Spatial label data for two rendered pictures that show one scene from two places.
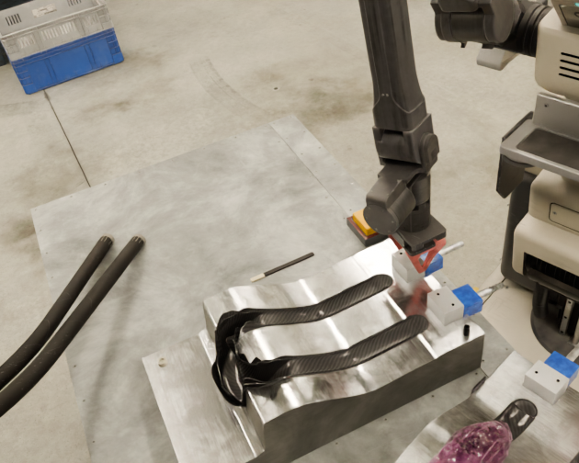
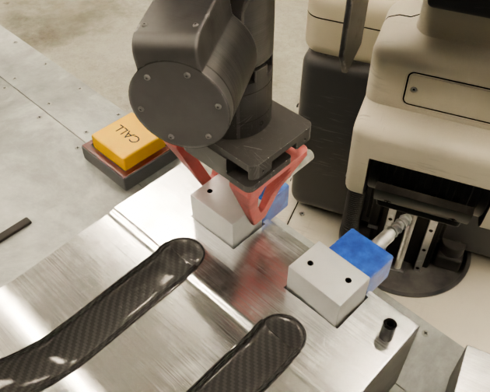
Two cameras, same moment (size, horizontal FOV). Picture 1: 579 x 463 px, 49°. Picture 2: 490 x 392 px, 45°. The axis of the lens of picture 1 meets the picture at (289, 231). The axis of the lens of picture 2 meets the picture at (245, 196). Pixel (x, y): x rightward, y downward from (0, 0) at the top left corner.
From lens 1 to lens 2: 0.63 m
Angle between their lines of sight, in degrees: 21
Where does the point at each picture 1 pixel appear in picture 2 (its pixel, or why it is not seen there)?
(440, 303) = (323, 283)
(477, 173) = not seen: hidden behind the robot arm
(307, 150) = not seen: outside the picture
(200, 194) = not seen: outside the picture
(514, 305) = (316, 234)
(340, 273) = (89, 254)
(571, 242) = (442, 131)
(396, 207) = (222, 63)
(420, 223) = (257, 115)
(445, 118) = not seen: hidden behind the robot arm
